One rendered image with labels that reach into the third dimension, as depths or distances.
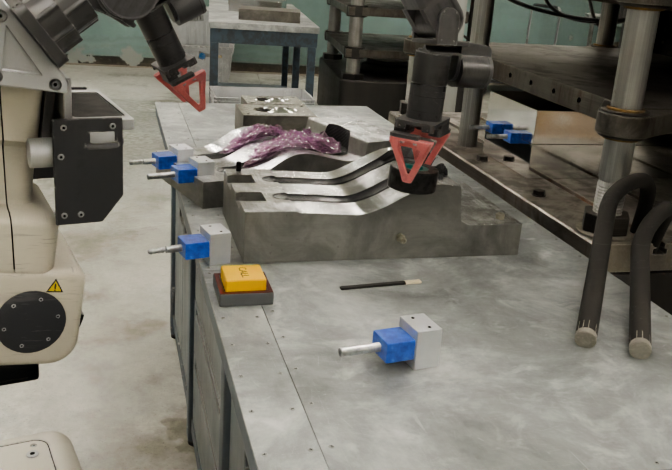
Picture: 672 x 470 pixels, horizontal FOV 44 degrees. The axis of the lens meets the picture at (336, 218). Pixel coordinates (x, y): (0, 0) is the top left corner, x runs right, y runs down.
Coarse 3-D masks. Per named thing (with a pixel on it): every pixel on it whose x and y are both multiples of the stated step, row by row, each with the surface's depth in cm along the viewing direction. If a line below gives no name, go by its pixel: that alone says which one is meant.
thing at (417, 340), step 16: (400, 320) 108; (416, 320) 107; (384, 336) 105; (400, 336) 105; (416, 336) 104; (432, 336) 105; (352, 352) 103; (368, 352) 104; (384, 352) 104; (400, 352) 104; (416, 352) 105; (432, 352) 106; (416, 368) 106
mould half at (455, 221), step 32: (224, 192) 157; (288, 192) 146; (320, 192) 149; (352, 192) 149; (384, 192) 144; (448, 192) 142; (256, 224) 134; (288, 224) 136; (320, 224) 137; (352, 224) 139; (384, 224) 140; (416, 224) 142; (448, 224) 144; (480, 224) 145; (512, 224) 147; (256, 256) 136; (288, 256) 138; (320, 256) 139; (352, 256) 141; (384, 256) 142; (416, 256) 144; (448, 256) 146
